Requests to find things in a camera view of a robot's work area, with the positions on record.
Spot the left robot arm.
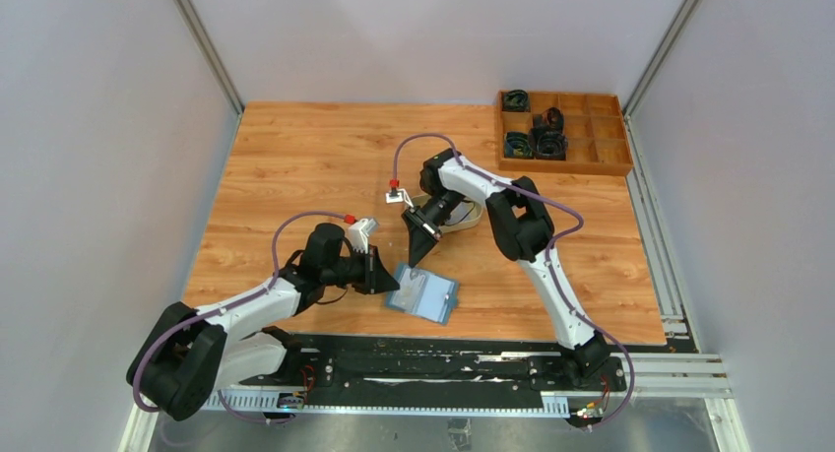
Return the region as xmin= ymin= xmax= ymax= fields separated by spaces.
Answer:
xmin=126 ymin=218 xmax=400 ymax=420

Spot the rolled dark belt top left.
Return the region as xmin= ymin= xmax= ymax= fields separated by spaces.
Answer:
xmin=501 ymin=89 xmax=530 ymax=112

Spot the rolled black belt lower centre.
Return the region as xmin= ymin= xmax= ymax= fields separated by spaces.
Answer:
xmin=529 ymin=128 xmax=568 ymax=161

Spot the rolled dark belt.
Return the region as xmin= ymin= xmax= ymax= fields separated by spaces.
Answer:
xmin=501 ymin=89 xmax=530 ymax=112
xmin=533 ymin=106 xmax=565 ymax=133

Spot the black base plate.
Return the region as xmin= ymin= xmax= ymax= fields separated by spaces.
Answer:
xmin=242 ymin=334 xmax=629 ymax=410

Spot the aluminium rail frame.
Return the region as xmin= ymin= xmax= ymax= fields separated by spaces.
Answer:
xmin=198 ymin=348 xmax=733 ymax=422

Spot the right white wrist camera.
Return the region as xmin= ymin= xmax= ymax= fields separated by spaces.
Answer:
xmin=385 ymin=187 xmax=414 ymax=208

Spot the rolled blue belt lower left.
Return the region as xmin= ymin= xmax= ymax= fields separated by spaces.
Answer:
xmin=503 ymin=131 xmax=534 ymax=160

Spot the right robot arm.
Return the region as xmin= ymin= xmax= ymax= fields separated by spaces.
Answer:
xmin=402 ymin=149 xmax=610 ymax=379

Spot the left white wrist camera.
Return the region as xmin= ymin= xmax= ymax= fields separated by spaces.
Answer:
xmin=346 ymin=218 xmax=379 ymax=254

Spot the rolled dark belt centre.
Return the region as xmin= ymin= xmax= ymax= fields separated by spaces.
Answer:
xmin=533 ymin=106 xmax=565 ymax=133

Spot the cream oval tray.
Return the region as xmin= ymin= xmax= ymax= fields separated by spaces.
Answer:
xmin=408 ymin=196 xmax=482 ymax=236

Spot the blue card holder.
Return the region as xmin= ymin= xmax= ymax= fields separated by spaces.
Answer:
xmin=384 ymin=263 xmax=460 ymax=325

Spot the wooden compartment box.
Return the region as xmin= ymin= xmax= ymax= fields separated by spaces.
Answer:
xmin=494 ymin=90 xmax=634 ymax=177

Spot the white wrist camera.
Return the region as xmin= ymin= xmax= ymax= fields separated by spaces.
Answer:
xmin=385 ymin=187 xmax=414 ymax=208
xmin=346 ymin=218 xmax=379 ymax=254

